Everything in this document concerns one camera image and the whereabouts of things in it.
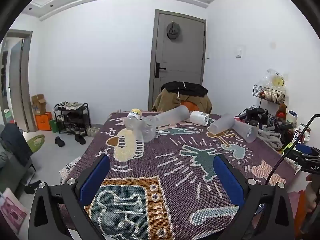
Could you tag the black shoe rack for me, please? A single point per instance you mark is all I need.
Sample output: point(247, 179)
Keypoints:
point(72, 118)

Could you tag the cardboard box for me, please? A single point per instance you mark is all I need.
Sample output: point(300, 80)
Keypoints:
point(38, 104)

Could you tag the yellow cap drink bottle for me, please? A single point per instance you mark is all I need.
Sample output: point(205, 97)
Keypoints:
point(132, 118)

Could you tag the orange box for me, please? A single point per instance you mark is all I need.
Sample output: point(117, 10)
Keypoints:
point(43, 121)

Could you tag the brown black jacket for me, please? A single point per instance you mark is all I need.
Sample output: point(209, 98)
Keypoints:
point(172, 93)

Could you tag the frosted cup with stickers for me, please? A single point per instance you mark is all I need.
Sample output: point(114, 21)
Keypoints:
point(145, 130)

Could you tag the green slipper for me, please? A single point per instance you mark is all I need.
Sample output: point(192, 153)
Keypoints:
point(36, 142)

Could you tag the purple patterned woven tablecloth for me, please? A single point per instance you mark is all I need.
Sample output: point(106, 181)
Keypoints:
point(167, 188)

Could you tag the grey door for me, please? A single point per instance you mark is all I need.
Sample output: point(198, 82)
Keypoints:
point(183, 58)

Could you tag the short frosted plastic cup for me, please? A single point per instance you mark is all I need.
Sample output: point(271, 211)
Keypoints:
point(224, 123)

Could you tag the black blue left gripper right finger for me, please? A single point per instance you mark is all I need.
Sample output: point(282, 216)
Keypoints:
point(264, 210)

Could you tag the black door handle lock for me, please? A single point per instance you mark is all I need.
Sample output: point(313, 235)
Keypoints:
point(158, 69)

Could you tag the black wire basket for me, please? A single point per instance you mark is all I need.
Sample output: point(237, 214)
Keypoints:
point(268, 94)

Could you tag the black shoe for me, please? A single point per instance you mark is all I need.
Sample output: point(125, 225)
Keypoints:
point(59, 142)

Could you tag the white light switch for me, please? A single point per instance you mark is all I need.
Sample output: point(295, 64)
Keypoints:
point(238, 52)

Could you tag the grey cloth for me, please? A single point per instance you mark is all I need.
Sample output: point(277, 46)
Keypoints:
point(271, 138)

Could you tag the clear plastic bag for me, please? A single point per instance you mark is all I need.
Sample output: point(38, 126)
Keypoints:
point(273, 79)

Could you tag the tall frosted plastic cup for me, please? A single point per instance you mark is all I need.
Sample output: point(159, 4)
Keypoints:
point(173, 116)

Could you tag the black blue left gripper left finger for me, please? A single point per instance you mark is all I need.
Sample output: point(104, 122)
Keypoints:
point(46, 221)

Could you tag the orange chair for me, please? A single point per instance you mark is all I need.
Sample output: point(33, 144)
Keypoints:
point(190, 105)

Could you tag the dark hat on door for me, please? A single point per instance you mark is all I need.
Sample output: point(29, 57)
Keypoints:
point(173, 30)

